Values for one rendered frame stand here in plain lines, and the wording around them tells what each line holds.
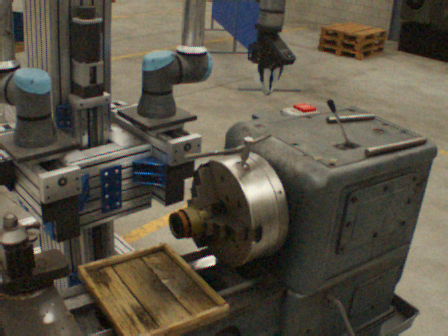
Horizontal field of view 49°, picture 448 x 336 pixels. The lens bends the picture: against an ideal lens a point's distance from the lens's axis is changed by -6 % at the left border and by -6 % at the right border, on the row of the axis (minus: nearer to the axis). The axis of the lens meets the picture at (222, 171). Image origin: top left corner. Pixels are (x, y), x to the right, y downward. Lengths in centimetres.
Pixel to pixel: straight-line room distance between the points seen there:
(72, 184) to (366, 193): 90
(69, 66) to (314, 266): 109
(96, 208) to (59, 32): 64
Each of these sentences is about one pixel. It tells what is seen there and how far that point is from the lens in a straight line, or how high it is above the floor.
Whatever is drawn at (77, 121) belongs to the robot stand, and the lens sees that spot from 191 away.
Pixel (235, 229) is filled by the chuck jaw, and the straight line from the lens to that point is 137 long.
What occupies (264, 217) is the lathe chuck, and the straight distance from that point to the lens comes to 139.
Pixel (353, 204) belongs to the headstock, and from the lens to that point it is 154.
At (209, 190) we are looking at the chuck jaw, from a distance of 147.
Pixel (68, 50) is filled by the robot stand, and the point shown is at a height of 141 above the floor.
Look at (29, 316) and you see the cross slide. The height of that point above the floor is 97.
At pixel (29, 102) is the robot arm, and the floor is 131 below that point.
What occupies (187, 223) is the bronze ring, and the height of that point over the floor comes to 110.
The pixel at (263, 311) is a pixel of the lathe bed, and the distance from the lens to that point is 160.
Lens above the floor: 183
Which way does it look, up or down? 25 degrees down
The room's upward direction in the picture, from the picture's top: 4 degrees clockwise
